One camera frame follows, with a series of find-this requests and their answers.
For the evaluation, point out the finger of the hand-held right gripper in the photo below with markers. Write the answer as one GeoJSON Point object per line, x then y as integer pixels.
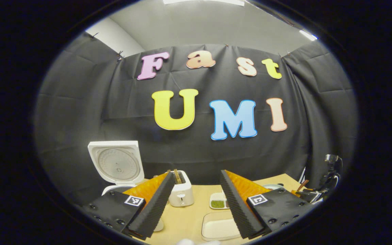
{"type": "Point", "coordinates": [310, 197]}

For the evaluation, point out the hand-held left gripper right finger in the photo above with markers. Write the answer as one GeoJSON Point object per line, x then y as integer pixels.
{"type": "Point", "coordinates": [238, 207]}

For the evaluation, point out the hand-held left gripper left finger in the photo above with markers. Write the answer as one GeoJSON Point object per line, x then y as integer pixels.
{"type": "Point", "coordinates": [151, 211]}

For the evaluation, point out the brown wooden spoon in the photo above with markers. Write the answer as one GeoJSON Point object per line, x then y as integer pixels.
{"type": "Point", "coordinates": [302, 185]}

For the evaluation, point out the beige tray of rice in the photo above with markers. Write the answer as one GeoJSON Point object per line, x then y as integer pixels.
{"type": "Point", "coordinates": [218, 226]}

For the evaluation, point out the white rice cooker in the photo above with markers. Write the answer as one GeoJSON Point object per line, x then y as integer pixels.
{"type": "Point", "coordinates": [117, 163]}

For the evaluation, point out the white divided grain dish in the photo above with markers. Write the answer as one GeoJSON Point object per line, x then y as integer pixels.
{"type": "Point", "coordinates": [217, 203]}

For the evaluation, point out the white toaster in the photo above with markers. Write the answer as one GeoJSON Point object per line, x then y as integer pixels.
{"type": "Point", "coordinates": [181, 195]}

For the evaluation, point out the pale green plate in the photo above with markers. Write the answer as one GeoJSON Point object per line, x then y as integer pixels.
{"type": "Point", "coordinates": [272, 186]}

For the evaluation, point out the black backdrop cloth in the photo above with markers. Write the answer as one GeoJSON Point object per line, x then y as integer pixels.
{"type": "Point", "coordinates": [189, 149]}

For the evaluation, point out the small ceiling light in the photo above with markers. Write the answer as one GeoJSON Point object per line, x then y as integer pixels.
{"type": "Point", "coordinates": [308, 35]}

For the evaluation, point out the long ceiling light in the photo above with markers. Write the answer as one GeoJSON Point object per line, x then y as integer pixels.
{"type": "Point", "coordinates": [202, 1]}

